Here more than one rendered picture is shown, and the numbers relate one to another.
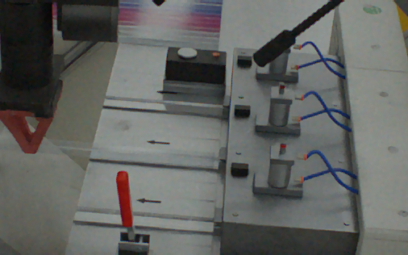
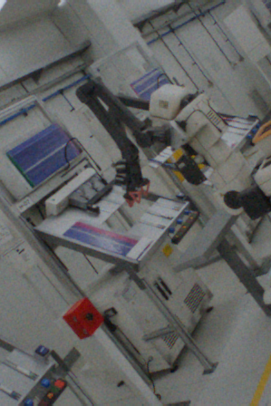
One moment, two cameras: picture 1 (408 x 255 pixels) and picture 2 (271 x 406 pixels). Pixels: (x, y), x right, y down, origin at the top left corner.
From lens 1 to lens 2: 3.83 m
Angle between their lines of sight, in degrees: 108
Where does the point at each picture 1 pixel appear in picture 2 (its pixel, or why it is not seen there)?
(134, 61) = (100, 219)
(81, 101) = not seen: outside the picture
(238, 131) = (100, 188)
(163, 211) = (116, 194)
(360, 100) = (77, 184)
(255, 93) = (91, 193)
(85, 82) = not seen: outside the picture
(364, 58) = (67, 190)
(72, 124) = not seen: outside the picture
